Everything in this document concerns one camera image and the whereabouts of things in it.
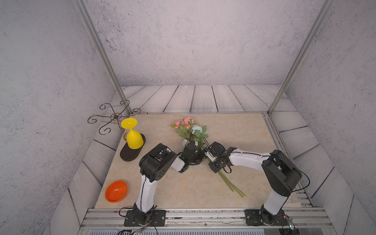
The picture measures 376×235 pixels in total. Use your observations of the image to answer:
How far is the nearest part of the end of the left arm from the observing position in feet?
2.59

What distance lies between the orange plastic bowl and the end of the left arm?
0.33 meters

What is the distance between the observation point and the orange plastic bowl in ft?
2.59
